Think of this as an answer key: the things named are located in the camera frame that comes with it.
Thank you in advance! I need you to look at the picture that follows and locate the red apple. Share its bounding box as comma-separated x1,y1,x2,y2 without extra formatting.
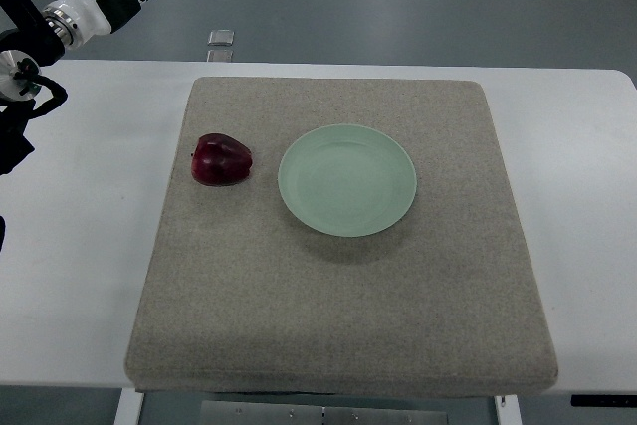
191,133,253,186

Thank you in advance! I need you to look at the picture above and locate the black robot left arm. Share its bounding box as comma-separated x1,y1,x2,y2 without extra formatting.
1,0,68,175

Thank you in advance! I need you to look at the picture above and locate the upper metal floor plate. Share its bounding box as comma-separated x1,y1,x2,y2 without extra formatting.
207,29,235,46

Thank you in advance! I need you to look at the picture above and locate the metal floor plate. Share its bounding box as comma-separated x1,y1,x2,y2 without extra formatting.
206,49,234,63
207,29,235,46

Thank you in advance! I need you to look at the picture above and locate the lower metal floor plate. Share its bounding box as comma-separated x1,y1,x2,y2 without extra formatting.
206,49,234,63

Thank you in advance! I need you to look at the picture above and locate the light green plate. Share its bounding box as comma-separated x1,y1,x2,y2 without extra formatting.
278,123,418,238

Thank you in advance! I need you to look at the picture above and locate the beige felt mat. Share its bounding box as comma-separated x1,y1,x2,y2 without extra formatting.
122,76,559,395

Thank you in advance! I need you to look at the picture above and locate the white table leg left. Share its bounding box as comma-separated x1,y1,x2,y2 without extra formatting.
113,388,144,425

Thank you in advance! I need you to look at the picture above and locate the white table leg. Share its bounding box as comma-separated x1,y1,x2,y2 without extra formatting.
494,395,523,425
113,388,144,425

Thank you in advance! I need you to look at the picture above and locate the white table leg right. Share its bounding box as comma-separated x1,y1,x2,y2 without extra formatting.
494,395,523,425

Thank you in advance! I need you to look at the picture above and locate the black table control panel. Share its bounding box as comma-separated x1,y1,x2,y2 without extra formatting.
570,394,637,408

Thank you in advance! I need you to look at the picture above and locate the grey metal base plate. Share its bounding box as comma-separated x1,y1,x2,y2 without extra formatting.
199,401,449,425

